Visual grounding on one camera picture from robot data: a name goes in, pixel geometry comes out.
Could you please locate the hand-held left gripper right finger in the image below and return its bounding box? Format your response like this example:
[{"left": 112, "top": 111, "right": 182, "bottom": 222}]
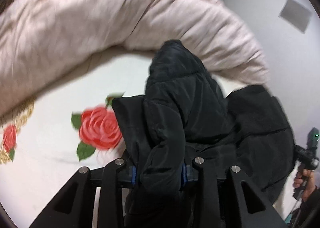
[{"left": 181, "top": 157, "right": 288, "bottom": 228}]

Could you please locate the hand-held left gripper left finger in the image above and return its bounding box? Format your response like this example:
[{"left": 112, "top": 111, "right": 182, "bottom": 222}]
[{"left": 29, "top": 150, "right": 138, "bottom": 228}]

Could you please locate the black padded jacket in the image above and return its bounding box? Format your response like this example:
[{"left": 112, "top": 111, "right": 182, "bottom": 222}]
[{"left": 111, "top": 39, "right": 297, "bottom": 228}]

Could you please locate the person's right forearm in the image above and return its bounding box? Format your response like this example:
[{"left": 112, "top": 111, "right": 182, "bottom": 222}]
[{"left": 299, "top": 185, "right": 320, "bottom": 221}]

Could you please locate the person's right hand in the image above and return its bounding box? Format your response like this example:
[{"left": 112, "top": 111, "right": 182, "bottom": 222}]
[{"left": 294, "top": 168, "right": 316, "bottom": 195}]

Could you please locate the white floral bed sheet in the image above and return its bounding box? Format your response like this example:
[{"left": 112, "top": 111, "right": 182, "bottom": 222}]
[{"left": 0, "top": 48, "right": 302, "bottom": 228}]

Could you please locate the pink quilt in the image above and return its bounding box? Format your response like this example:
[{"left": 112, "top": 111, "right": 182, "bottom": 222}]
[{"left": 0, "top": 0, "right": 272, "bottom": 118}]

